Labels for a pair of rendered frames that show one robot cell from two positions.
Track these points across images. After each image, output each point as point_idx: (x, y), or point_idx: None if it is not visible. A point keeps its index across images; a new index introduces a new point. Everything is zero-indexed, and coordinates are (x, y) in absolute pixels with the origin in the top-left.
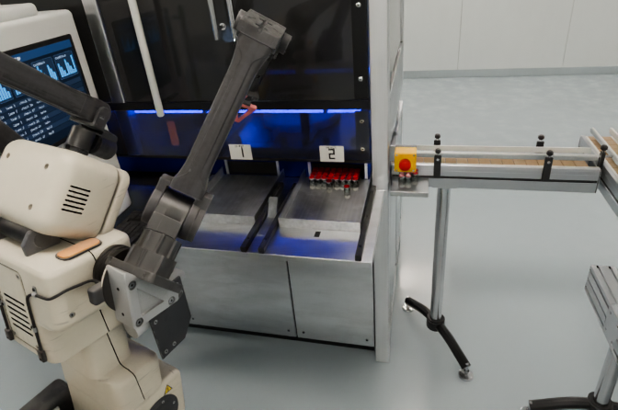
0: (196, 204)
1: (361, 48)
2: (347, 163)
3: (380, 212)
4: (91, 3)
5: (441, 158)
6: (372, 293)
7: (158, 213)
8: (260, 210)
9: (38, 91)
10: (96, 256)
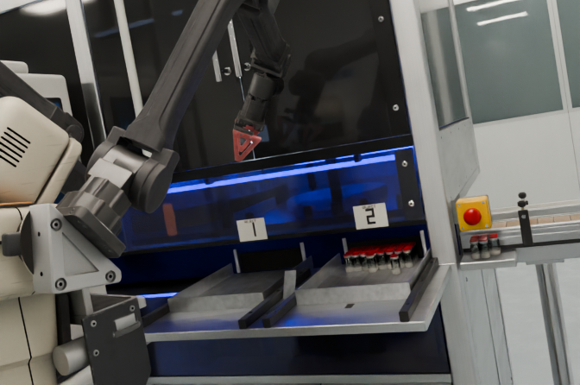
0: (154, 158)
1: (392, 68)
2: (396, 236)
3: (443, 280)
4: (88, 69)
5: (532, 222)
6: None
7: (104, 160)
8: (273, 289)
9: (2, 86)
10: (22, 215)
